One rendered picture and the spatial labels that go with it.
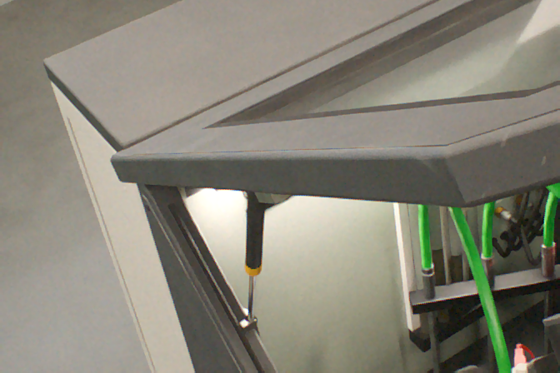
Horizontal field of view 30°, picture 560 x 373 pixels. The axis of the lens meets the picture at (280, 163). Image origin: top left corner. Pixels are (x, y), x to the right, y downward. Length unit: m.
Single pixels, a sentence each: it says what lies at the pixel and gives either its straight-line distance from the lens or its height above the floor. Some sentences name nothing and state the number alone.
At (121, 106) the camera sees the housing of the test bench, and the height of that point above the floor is 1.50.
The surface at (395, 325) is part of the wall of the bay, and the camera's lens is 1.71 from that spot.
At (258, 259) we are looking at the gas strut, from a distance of 1.11.
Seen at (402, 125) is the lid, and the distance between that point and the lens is 0.67.
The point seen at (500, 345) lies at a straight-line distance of 1.19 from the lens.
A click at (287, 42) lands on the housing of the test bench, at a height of 1.50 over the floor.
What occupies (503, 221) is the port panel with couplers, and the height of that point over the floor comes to 1.07.
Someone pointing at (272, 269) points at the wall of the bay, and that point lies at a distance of 1.48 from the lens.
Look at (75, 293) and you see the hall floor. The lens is 3.42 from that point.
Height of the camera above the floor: 2.23
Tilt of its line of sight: 37 degrees down
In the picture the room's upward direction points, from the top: 11 degrees counter-clockwise
